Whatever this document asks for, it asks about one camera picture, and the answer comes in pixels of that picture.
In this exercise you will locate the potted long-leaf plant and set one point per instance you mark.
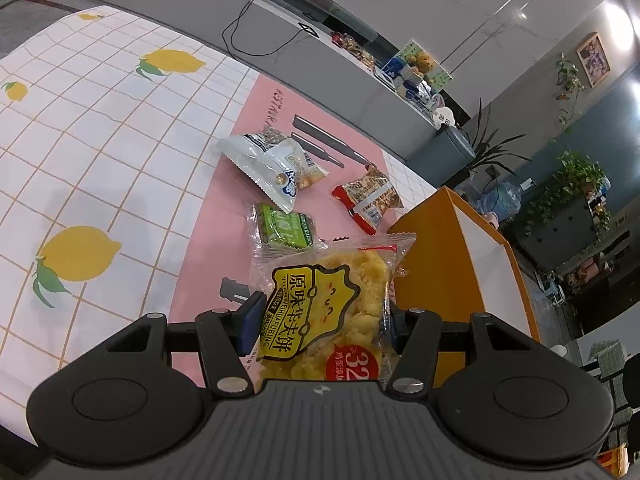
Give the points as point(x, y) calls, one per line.
point(487, 150)

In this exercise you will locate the grey trash bin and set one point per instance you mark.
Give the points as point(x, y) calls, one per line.
point(440, 160)

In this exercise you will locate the lemon print tablecloth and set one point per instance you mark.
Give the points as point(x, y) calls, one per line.
point(100, 160)

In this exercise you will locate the green snack packet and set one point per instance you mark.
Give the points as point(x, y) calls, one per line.
point(280, 227)

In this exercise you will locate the orange red snack packet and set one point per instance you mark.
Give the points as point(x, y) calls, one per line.
point(370, 195)

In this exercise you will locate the pale blue nut packet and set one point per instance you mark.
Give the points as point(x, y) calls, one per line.
point(270, 165)

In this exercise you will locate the blue water bottle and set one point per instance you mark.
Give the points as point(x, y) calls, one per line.
point(500, 200)

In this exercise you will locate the pink table mat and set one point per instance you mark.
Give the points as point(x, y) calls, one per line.
point(220, 240)

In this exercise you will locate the pile of wrapped candies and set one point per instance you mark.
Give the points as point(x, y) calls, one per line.
point(357, 52)

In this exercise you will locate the white round gadget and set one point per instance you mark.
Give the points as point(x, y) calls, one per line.
point(442, 117)

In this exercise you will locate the green patterned chair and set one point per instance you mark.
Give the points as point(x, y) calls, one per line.
point(607, 370)

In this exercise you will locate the framed wall picture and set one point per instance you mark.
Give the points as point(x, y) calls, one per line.
point(593, 60)

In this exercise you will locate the orange cardboard box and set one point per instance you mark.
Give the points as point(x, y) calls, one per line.
point(435, 270)

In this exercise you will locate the small blue stool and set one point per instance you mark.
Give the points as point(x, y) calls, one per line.
point(552, 292)

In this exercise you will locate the hanging vine plant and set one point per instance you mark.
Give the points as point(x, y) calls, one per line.
point(567, 80)

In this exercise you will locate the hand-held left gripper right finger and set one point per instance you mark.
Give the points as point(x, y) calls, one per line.
point(407, 332)

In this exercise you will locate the pink small heater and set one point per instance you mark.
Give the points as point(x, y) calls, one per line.
point(489, 217)

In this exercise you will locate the trailing green plant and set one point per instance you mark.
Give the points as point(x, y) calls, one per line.
point(575, 170)

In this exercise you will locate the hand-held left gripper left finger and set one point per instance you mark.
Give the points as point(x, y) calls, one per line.
point(252, 320)

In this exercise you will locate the blue white mug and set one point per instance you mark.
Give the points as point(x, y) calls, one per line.
point(411, 82)

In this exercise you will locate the grey cabinet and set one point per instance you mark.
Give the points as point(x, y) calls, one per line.
point(555, 230)

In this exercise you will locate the yellow waffle snack packet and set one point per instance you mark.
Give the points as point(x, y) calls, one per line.
point(320, 310)

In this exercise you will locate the grey tv counter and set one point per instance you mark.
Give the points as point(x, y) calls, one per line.
point(175, 0)

